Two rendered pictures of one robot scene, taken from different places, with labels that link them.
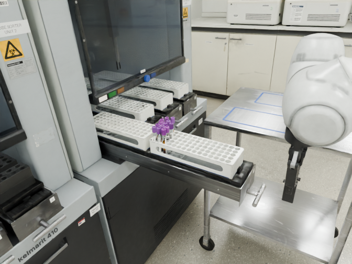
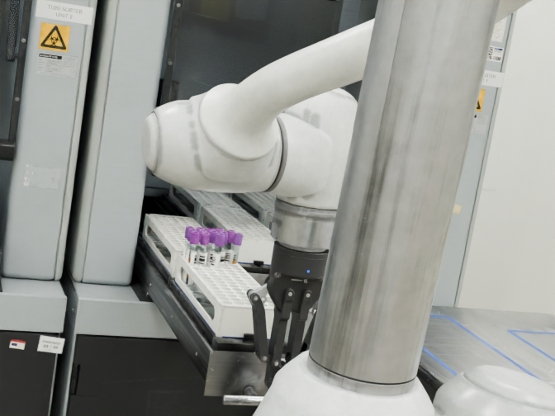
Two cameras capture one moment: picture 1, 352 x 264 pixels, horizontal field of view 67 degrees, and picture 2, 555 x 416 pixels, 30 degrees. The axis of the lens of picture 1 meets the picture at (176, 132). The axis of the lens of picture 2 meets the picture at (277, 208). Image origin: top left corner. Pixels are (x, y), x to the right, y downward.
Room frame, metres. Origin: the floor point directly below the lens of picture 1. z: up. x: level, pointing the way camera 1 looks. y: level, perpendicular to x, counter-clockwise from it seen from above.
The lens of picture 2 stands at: (-0.55, -1.08, 1.29)
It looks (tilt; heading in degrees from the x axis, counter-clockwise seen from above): 10 degrees down; 37
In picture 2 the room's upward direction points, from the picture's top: 9 degrees clockwise
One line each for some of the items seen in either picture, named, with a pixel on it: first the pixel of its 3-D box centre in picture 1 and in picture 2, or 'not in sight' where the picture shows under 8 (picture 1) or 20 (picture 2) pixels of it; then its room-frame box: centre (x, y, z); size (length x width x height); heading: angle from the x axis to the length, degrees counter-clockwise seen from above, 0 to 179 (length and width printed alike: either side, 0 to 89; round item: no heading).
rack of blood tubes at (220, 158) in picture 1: (194, 152); (225, 297); (0.72, -0.06, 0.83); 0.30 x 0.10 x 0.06; 57
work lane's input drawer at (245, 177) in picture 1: (161, 154); (201, 304); (0.80, 0.06, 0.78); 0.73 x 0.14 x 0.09; 56
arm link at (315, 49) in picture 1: (315, 73); (310, 144); (0.54, -0.30, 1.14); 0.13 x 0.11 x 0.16; 156
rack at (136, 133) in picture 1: (122, 130); (182, 248); (0.90, 0.21, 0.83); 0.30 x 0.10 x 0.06; 56
